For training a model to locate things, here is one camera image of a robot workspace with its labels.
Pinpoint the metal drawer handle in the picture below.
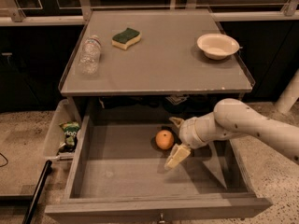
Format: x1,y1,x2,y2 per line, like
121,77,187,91
156,214,166,224

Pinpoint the white bowl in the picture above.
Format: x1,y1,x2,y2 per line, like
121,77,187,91
197,34,240,61

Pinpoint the open grey top drawer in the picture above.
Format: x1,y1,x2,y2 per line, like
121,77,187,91
46,115,272,224

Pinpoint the clear plastic water bottle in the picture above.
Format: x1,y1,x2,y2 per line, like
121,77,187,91
78,35,101,76

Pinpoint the white railing frame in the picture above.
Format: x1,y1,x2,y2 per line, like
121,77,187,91
0,0,299,24

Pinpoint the green snack bag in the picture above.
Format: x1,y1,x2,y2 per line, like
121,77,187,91
58,121,80,153

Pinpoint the orange fruit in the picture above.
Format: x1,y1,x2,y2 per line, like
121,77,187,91
155,130,174,150

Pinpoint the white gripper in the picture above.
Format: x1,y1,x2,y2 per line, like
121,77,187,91
164,115,215,170

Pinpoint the green and yellow sponge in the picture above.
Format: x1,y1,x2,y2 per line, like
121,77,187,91
112,28,141,50

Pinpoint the white post leg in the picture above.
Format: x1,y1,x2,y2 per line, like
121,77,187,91
275,69,299,114

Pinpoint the clear plastic bin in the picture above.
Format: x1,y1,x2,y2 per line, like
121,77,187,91
43,99,75,161

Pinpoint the grey cabinet with counter top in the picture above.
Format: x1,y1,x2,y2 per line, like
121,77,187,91
58,8,256,123

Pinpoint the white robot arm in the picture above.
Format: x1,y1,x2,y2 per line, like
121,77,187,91
164,98,299,169

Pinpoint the black cable on floor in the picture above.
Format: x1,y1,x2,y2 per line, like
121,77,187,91
0,152,9,168

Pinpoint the black pole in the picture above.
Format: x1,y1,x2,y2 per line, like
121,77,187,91
22,160,52,224

